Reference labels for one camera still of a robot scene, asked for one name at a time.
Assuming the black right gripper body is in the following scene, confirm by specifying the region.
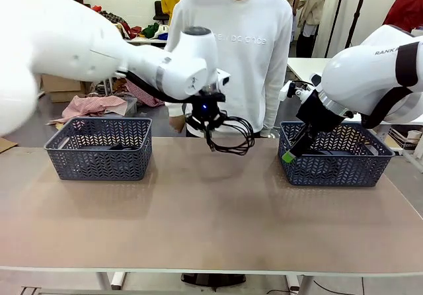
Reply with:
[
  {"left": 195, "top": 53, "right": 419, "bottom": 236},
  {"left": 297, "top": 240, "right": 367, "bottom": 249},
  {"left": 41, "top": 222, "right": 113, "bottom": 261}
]
[{"left": 296, "top": 91, "right": 346, "bottom": 134}]

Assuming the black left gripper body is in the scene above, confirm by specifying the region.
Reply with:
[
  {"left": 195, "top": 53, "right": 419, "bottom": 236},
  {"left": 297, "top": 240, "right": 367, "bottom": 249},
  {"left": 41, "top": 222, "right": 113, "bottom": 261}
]
[{"left": 190, "top": 91, "right": 227, "bottom": 126}]

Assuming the black power cable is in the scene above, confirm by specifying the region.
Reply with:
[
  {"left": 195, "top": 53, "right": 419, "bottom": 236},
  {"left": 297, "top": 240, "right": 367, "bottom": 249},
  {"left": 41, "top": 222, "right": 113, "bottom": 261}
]
[{"left": 184, "top": 115, "right": 256, "bottom": 156}]

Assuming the person right forearm white sleeve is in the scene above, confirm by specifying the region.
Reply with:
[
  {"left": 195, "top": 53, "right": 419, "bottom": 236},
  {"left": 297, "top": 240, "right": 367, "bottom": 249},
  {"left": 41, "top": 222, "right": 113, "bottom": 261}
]
[{"left": 166, "top": 102, "right": 186, "bottom": 119}]

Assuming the person left forearm white sleeve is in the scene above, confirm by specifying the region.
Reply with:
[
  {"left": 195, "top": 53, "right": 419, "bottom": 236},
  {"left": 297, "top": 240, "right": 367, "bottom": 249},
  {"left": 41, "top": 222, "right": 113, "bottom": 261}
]
[{"left": 260, "top": 76, "right": 289, "bottom": 138}]

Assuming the person right hand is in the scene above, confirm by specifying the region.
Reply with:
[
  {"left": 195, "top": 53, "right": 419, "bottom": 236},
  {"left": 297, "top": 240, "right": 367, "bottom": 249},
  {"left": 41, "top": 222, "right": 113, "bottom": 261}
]
[{"left": 169, "top": 115, "right": 187, "bottom": 134}]

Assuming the grey-blue plastic woven basket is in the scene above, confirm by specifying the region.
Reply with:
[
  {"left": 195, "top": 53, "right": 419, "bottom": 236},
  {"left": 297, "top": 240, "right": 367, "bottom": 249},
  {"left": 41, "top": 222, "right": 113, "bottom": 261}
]
[
  {"left": 44, "top": 116, "right": 154, "bottom": 181},
  {"left": 277, "top": 120, "right": 396, "bottom": 188}
]

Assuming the person torso white sweatshirt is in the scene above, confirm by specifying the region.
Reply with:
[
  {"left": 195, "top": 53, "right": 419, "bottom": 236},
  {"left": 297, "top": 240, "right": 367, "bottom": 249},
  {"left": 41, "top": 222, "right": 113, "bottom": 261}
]
[{"left": 163, "top": 0, "right": 294, "bottom": 138}]

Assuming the mixed colourful clothes pile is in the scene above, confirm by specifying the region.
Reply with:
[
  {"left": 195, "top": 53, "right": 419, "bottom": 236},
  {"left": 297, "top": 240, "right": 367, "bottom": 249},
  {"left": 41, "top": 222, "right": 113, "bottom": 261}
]
[{"left": 88, "top": 5, "right": 173, "bottom": 42}]

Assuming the beige hanging coat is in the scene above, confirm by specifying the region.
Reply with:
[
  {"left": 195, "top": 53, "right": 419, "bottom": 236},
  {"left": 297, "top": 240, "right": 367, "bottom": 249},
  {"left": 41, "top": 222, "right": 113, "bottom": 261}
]
[{"left": 296, "top": 0, "right": 332, "bottom": 58}]

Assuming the pink checked cloth pile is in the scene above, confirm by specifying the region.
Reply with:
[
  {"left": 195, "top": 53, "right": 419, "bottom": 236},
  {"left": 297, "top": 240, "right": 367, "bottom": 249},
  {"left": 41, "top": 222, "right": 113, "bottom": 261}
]
[{"left": 49, "top": 94, "right": 129, "bottom": 126}]

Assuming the brown cardboard box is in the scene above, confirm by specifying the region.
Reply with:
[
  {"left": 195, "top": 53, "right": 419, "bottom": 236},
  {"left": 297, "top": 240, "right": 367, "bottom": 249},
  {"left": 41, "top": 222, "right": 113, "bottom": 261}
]
[{"left": 40, "top": 73, "right": 87, "bottom": 103}]

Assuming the red hanging garment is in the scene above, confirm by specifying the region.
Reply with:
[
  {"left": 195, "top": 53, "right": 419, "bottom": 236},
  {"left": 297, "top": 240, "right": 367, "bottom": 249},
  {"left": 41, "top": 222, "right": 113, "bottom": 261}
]
[{"left": 382, "top": 0, "right": 423, "bottom": 34}]

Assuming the white table leg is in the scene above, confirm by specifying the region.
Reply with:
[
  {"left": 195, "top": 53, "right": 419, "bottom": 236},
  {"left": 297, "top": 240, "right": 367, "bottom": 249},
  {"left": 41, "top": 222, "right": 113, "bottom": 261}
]
[
  {"left": 285, "top": 273, "right": 313, "bottom": 295},
  {"left": 95, "top": 270, "right": 128, "bottom": 291}
]

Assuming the flat cardboard piece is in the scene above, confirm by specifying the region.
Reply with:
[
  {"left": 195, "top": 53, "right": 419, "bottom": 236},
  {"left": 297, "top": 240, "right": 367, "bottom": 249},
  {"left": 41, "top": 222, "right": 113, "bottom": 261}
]
[{"left": 0, "top": 136, "right": 18, "bottom": 154}]

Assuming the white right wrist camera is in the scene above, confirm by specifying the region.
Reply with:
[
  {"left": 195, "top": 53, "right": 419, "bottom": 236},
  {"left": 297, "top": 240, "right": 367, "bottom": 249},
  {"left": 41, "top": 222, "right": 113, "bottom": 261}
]
[{"left": 278, "top": 73, "right": 324, "bottom": 104}]

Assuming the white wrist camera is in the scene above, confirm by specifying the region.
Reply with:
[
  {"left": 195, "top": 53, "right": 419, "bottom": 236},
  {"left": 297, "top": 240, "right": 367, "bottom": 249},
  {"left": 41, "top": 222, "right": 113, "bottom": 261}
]
[
  {"left": 278, "top": 73, "right": 324, "bottom": 104},
  {"left": 215, "top": 70, "right": 232, "bottom": 87}
]

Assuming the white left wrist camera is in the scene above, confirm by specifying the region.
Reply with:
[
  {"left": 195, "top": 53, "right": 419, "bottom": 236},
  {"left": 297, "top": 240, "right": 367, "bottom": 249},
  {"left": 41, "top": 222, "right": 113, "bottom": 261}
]
[{"left": 215, "top": 70, "right": 232, "bottom": 87}]

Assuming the black arm cable sleeve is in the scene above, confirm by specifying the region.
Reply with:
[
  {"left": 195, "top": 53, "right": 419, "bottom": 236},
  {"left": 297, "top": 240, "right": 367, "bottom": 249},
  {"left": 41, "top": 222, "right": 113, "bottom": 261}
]
[{"left": 361, "top": 41, "right": 423, "bottom": 130}]

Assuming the white wire shelf rack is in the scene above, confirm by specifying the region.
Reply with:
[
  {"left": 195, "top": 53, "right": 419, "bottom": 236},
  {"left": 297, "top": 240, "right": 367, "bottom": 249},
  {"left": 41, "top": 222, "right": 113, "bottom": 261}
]
[{"left": 385, "top": 122, "right": 423, "bottom": 164}]

